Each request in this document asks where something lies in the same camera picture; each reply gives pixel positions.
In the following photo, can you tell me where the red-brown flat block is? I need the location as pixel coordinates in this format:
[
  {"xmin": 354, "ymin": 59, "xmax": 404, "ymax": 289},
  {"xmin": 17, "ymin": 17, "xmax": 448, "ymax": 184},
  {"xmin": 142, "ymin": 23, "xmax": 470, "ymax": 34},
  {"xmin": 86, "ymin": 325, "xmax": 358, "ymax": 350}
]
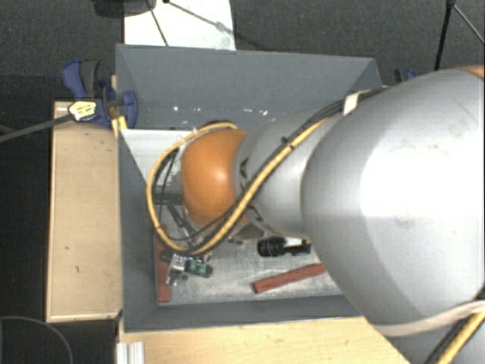
[
  {"xmin": 252, "ymin": 262, "xmax": 327, "ymax": 294},
  {"xmin": 155, "ymin": 237, "xmax": 174, "ymax": 304}
]

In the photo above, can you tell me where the pale wood board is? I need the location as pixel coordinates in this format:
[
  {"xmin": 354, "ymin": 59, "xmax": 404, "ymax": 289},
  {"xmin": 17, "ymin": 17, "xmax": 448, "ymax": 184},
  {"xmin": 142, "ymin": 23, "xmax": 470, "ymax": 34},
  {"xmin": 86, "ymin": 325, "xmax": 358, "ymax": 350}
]
[{"xmin": 45, "ymin": 100, "xmax": 124, "ymax": 324}]

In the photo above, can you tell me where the grey metal bin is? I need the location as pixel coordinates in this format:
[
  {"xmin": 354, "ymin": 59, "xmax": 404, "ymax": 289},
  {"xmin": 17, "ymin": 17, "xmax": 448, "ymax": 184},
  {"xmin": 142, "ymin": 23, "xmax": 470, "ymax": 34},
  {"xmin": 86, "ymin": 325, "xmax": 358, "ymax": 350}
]
[{"xmin": 114, "ymin": 42, "xmax": 384, "ymax": 333}]

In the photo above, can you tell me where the black cylinder on white bracket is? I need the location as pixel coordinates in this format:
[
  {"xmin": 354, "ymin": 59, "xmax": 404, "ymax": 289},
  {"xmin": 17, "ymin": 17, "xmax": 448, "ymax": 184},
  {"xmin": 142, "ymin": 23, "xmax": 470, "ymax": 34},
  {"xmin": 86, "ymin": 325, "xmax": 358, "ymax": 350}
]
[{"xmin": 256, "ymin": 235, "xmax": 313, "ymax": 259}]

